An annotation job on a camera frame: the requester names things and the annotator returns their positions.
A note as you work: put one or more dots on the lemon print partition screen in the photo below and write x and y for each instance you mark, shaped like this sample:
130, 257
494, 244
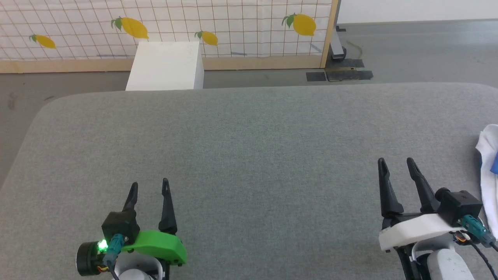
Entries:
241, 27

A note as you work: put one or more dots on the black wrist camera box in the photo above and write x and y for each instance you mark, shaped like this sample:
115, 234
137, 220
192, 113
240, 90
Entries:
120, 225
461, 204

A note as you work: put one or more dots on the white box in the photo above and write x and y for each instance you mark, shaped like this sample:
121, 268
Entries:
165, 66

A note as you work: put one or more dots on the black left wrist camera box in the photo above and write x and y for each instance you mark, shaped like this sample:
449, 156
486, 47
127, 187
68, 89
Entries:
120, 225

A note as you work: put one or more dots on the grey metal screen stand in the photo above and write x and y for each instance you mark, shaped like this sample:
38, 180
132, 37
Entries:
337, 42

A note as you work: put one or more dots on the large black floor tape patch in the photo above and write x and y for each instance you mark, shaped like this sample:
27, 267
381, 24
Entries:
350, 74

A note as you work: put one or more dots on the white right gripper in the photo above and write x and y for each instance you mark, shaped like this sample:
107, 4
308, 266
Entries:
416, 229

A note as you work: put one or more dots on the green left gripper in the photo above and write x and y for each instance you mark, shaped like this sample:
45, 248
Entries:
159, 245

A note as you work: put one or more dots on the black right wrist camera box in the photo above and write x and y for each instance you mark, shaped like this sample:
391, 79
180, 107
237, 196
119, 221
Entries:
461, 204

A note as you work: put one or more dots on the white and blue shirt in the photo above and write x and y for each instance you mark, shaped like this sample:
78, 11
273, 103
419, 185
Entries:
488, 186

